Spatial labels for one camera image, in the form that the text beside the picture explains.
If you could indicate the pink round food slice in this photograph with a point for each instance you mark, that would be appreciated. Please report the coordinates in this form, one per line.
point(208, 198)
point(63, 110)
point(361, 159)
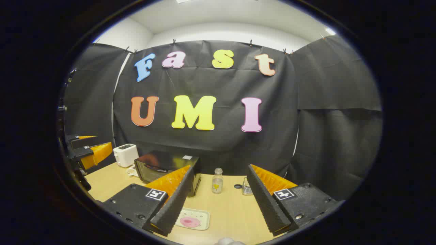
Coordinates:
point(190, 222)

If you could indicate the black electric oven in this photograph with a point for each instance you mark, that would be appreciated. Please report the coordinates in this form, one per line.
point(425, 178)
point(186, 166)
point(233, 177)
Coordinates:
point(160, 163)

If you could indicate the white toaster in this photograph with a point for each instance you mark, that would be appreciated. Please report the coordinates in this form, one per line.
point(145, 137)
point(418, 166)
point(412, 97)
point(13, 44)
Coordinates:
point(125, 154)

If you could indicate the white square plate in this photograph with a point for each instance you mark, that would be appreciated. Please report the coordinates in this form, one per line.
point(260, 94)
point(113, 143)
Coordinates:
point(199, 214)

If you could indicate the white divided dish with beans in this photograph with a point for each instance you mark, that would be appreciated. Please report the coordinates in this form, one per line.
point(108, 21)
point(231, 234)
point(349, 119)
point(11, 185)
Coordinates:
point(132, 171)

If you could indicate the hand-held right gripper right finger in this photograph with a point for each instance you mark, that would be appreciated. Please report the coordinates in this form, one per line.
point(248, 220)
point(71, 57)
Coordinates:
point(265, 204)

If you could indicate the clear utensil holder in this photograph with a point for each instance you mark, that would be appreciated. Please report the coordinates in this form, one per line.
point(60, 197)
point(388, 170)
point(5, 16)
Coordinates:
point(246, 189)

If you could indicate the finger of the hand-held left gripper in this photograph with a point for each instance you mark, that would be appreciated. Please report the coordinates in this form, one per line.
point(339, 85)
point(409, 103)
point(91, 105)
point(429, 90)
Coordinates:
point(76, 141)
point(92, 154)

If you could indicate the clear glass bottle yellow label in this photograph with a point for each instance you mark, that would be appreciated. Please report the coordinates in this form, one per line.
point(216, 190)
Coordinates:
point(217, 183)

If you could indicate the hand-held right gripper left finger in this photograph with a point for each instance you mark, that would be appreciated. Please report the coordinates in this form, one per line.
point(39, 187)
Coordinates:
point(177, 204)

